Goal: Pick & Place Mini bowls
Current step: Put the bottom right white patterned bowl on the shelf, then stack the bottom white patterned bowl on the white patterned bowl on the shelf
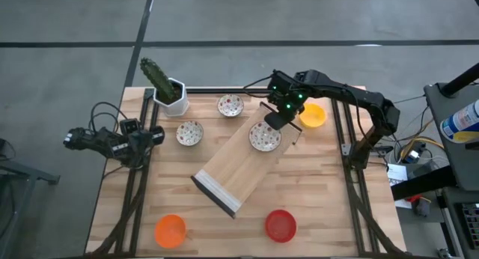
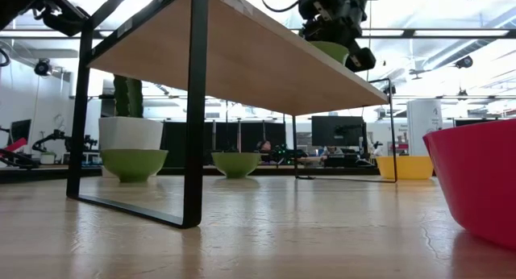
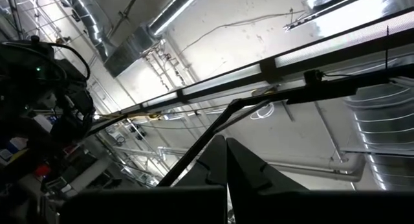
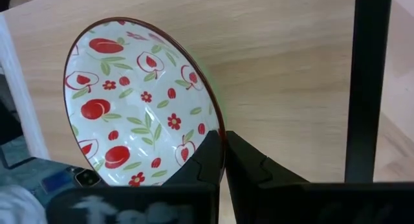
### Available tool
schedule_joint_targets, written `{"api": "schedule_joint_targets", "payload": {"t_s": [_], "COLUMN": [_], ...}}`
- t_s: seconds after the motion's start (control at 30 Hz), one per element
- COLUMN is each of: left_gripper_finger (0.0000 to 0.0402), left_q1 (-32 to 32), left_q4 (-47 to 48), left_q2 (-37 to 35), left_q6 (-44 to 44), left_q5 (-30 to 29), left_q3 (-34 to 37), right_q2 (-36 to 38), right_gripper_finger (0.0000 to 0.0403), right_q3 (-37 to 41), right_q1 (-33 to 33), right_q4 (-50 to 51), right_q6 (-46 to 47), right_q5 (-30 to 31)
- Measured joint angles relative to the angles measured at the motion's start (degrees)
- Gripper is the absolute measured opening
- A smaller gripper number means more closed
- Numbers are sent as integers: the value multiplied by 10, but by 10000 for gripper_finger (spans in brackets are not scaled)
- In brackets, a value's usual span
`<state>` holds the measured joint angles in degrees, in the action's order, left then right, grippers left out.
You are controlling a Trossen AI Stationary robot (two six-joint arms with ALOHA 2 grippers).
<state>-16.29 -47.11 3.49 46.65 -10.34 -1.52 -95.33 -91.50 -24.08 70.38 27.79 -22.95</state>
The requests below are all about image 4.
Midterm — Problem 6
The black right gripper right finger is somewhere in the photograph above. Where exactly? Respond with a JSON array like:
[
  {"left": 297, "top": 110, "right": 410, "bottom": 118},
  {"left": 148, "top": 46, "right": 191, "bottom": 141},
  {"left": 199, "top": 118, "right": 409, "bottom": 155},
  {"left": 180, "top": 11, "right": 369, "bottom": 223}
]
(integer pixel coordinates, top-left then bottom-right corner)
[{"left": 225, "top": 130, "right": 310, "bottom": 224}]

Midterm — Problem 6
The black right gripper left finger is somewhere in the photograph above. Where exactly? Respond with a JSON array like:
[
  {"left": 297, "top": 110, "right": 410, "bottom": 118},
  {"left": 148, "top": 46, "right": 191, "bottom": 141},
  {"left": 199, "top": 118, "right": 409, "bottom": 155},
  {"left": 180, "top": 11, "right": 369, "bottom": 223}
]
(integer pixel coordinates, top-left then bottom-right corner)
[{"left": 162, "top": 129, "right": 224, "bottom": 187}]

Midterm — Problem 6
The white bowl red fruit pattern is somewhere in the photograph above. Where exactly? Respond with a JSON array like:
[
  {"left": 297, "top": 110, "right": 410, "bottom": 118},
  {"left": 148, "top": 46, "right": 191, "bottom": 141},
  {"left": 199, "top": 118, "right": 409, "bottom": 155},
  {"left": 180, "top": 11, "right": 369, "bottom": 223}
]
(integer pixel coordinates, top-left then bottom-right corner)
[{"left": 63, "top": 16, "right": 226, "bottom": 188}]

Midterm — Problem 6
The white cloth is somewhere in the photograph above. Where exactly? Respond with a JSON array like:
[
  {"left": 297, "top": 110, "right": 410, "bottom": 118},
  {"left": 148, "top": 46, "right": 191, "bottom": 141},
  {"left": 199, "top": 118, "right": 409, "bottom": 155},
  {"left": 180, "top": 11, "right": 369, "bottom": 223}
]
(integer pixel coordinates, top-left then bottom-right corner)
[{"left": 0, "top": 184, "right": 48, "bottom": 224}]

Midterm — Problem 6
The wooden shelf black metal frame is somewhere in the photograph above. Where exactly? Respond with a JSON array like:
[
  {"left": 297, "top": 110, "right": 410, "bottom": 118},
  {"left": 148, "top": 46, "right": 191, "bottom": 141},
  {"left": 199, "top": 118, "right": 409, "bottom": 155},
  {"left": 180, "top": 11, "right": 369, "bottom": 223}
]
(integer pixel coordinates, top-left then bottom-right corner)
[{"left": 343, "top": 0, "right": 393, "bottom": 183}]

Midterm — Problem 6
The white frame post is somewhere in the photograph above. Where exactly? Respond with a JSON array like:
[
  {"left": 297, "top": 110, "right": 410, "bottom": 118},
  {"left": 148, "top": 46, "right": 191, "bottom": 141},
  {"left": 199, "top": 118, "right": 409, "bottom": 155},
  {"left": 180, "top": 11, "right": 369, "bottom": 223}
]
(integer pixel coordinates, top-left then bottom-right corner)
[{"left": 0, "top": 13, "right": 50, "bottom": 161}]

